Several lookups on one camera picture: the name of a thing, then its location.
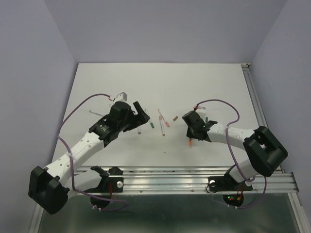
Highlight green capped marker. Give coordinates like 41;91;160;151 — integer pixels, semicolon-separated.
145;109;155;129

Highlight beige capped white marker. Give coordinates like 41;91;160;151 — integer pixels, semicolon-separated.
159;116;165;136

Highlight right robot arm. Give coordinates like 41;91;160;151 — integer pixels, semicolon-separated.
182;110;288;189

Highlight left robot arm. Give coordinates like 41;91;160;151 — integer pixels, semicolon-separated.
28;101;150;215

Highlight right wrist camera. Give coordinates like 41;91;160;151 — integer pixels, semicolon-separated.
194;106;207;119

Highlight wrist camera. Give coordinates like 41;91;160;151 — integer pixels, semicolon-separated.
194;106;207;119
108;92;127;107

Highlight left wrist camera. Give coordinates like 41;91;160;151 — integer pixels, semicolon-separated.
108;92;127;107

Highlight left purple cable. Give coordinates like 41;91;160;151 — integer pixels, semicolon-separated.
57;93;129;211

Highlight aluminium side rail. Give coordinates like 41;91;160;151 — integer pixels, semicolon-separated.
242;64;288;177

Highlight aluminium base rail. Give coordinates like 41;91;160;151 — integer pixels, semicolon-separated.
40;166;298;195

